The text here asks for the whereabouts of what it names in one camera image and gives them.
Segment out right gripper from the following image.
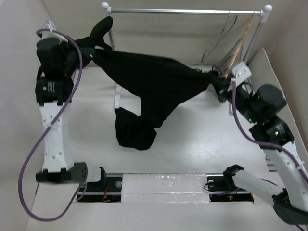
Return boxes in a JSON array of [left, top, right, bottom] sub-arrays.
[[211, 75, 260, 123]]

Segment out black trousers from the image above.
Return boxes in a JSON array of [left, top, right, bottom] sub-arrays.
[[76, 16, 215, 151]]

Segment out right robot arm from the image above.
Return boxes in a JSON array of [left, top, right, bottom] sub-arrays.
[[215, 78, 308, 226]]

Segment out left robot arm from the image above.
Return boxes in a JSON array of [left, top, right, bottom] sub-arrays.
[[35, 20, 107, 191]]

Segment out wooden hanger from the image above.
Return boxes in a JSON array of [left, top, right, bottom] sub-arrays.
[[224, 16, 253, 78]]

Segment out grey metal hanger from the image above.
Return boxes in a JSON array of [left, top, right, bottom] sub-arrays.
[[201, 14, 238, 63]]

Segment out silver clothes rack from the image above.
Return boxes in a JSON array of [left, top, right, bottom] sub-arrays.
[[101, 1, 273, 114]]

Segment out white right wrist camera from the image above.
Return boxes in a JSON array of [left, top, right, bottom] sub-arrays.
[[231, 61, 252, 86]]

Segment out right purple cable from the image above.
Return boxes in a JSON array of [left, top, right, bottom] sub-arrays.
[[231, 79, 308, 231]]

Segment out purple cable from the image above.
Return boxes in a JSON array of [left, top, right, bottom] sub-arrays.
[[231, 79, 308, 231], [18, 28, 88, 221]]

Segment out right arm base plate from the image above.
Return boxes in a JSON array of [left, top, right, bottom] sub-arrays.
[[203, 174, 254, 203]]

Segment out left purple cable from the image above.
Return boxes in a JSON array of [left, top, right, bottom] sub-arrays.
[[18, 28, 88, 221]]

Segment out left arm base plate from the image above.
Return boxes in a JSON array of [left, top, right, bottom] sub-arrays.
[[76, 173, 123, 203]]

